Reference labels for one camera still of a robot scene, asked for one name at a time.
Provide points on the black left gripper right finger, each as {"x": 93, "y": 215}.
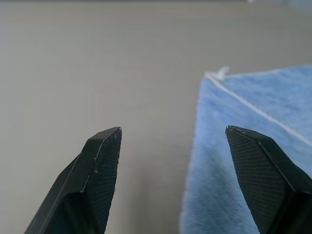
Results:
{"x": 265, "y": 180}

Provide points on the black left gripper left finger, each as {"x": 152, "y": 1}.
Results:
{"x": 83, "y": 185}

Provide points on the blue fluffy towel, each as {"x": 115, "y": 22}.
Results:
{"x": 243, "y": 117}

